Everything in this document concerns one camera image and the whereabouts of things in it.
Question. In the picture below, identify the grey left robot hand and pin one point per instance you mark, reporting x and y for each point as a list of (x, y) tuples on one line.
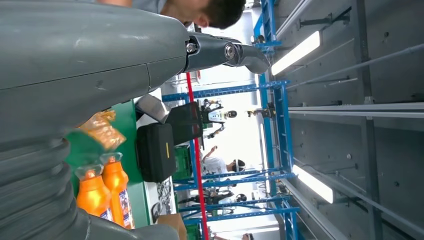
[(73, 56)]

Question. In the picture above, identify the yellow taped cardboard board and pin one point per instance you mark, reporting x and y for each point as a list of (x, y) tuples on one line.
[(102, 132)]

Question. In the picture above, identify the black case with yellow label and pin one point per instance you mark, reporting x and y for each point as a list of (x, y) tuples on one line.
[(154, 152)]

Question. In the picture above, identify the black monitor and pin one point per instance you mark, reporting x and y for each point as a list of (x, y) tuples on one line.
[(185, 122)]

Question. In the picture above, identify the white humanoid robot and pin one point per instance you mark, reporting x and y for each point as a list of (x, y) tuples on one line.
[(215, 116)]

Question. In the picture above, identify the green plastic crate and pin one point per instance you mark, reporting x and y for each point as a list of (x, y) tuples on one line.
[(192, 233), (183, 165)]

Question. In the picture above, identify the green table mat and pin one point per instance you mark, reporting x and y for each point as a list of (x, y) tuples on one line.
[(140, 198)]

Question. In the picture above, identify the red pole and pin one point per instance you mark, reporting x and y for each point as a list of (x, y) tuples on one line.
[(198, 159)]

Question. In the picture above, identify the person with headset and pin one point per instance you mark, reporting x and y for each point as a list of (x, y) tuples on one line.
[(215, 164)]

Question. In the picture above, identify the open brown cardboard box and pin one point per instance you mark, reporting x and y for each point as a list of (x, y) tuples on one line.
[(172, 227)]

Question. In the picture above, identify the black and yellow hoist unit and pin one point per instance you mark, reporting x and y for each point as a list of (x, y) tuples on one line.
[(265, 113)]

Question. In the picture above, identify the blue metal rack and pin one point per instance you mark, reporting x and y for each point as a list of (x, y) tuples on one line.
[(281, 132)]

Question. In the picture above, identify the ceiling light bar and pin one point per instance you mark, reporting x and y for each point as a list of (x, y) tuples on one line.
[(298, 51), (314, 185)]

